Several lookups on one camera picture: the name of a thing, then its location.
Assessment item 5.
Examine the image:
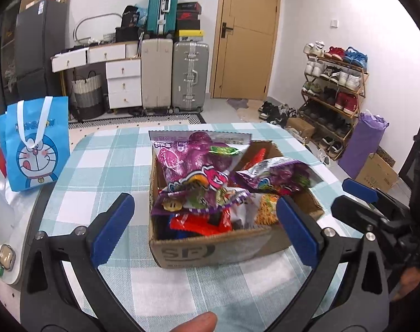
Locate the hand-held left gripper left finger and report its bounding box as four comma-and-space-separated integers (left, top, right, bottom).
20, 193, 145, 332

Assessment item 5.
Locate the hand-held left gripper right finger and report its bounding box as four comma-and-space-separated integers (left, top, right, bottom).
268, 195, 391, 332

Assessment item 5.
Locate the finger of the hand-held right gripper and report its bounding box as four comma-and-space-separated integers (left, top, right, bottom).
341, 178, 409, 212
330, 195, 387, 229

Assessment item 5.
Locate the noodle snack packet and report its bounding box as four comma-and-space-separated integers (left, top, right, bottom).
254, 194, 284, 229

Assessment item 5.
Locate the small purple snack packet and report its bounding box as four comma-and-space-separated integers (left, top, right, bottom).
235, 157, 322, 195

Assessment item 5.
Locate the red cookie packet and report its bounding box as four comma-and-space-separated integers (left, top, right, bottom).
166, 211, 233, 242

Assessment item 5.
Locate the red chips packet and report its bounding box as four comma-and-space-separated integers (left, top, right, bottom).
246, 148, 270, 171

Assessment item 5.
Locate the large purple snack packet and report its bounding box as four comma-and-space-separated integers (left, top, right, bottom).
148, 129, 252, 217

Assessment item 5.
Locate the person's right hand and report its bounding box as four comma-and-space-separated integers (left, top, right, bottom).
390, 268, 420, 302

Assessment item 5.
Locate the person's left hand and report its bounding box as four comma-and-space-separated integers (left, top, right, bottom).
169, 311, 219, 332

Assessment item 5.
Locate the large open cardboard box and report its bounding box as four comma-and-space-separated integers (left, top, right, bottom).
356, 152, 399, 193

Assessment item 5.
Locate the small brown cardboard box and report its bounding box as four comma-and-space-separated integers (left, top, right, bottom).
287, 116, 316, 139

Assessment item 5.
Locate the wooden shoe rack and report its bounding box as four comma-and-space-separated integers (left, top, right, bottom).
297, 41, 370, 139

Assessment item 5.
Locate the striped floor rug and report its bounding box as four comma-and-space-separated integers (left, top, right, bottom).
69, 113, 206, 131

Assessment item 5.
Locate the small beige rounded device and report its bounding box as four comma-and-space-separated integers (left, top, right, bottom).
0, 243, 16, 272

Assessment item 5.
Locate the scattered shoes group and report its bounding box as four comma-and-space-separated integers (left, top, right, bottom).
258, 100, 346, 165

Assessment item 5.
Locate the blue cartoon tote bag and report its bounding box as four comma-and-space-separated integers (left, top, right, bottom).
0, 95, 71, 192

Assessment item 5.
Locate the woven laundry basket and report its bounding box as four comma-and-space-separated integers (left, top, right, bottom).
71, 71, 105, 120

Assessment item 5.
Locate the grey floor cloth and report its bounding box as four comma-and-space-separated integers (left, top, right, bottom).
227, 97, 251, 110

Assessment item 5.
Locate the white drawer desk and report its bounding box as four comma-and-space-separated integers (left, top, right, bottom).
50, 39, 143, 110

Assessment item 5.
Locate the beige suitcase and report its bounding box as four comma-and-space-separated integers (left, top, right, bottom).
140, 38, 173, 115

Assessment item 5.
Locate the silver suitcase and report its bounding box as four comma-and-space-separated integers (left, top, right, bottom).
171, 40, 210, 113

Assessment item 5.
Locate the wooden door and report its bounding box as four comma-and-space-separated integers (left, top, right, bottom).
209, 0, 281, 100

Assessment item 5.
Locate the grey refrigerator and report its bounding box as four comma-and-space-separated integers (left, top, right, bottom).
16, 0, 71, 102

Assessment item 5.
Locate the black bag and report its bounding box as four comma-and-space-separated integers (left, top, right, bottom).
115, 5, 142, 42

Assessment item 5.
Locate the dark glass cabinet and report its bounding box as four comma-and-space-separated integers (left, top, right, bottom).
0, 6, 21, 98

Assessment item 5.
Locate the yellow and black shoe box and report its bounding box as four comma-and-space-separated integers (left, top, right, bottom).
175, 30, 204, 42

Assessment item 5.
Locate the plain black shoe box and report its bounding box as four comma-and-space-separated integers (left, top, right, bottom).
176, 19, 201, 31

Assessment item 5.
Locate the teal suitcase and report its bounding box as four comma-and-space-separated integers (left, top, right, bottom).
147, 0, 180, 39

